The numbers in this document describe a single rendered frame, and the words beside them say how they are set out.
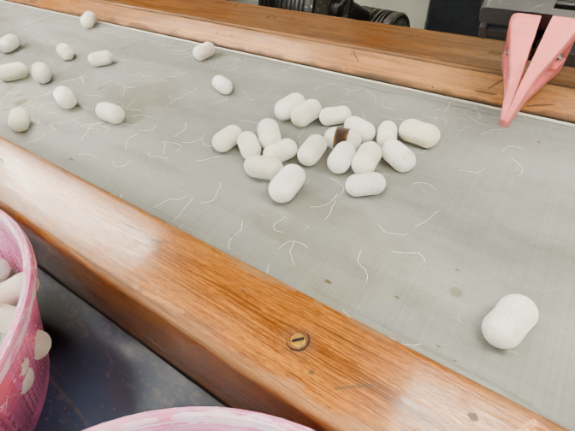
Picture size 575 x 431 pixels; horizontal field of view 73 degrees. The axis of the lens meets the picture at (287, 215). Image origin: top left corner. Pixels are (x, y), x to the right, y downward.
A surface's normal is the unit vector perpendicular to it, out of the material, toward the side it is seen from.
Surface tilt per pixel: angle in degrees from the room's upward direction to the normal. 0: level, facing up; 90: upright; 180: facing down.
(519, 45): 62
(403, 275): 0
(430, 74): 45
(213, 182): 0
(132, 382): 0
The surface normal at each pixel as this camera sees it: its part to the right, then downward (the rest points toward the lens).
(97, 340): -0.06, -0.72
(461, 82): -0.43, -0.08
